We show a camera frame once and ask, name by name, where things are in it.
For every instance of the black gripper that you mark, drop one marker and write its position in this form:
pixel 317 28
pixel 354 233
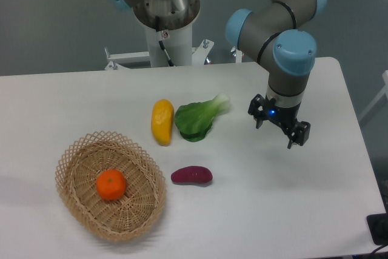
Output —
pixel 281 110

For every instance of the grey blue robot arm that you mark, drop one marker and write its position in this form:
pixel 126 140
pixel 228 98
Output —
pixel 272 38

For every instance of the woven wicker basket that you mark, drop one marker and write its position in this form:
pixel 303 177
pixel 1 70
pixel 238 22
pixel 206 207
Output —
pixel 136 210

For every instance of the green bok choy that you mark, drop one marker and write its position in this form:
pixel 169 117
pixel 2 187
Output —
pixel 194 120

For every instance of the purple sweet potato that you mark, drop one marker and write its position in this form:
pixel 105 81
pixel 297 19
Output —
pixel 192 175

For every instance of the yellow mango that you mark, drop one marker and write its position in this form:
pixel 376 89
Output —
pixel 162 121

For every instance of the black device at table edge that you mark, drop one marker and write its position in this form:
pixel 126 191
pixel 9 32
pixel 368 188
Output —
pixel 377 224

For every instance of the orange fruit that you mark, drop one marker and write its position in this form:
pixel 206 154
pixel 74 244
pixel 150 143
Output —
pixel 111 184

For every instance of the white frame at right edge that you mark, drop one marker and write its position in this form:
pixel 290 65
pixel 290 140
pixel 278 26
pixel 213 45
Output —
pixel 375 105

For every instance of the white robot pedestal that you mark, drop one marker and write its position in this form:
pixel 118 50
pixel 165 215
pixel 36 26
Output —
pixel 168 27

